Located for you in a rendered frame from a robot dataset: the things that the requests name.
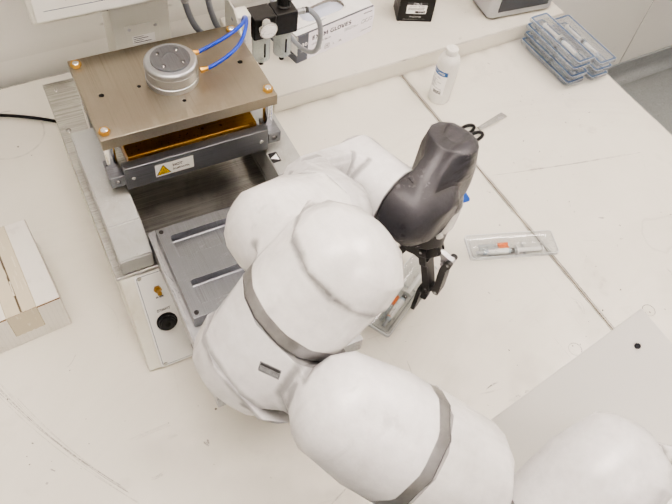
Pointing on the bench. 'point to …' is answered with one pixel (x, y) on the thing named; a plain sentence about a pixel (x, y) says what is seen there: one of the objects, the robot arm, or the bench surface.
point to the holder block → (200, 262)
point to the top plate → (170, 85)
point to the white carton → (356, 11)
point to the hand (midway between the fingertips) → (404, 286)
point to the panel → (158, 305)
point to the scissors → (484, 125)
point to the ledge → (391, 49)
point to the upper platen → (187, 136)
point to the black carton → (414, 10)
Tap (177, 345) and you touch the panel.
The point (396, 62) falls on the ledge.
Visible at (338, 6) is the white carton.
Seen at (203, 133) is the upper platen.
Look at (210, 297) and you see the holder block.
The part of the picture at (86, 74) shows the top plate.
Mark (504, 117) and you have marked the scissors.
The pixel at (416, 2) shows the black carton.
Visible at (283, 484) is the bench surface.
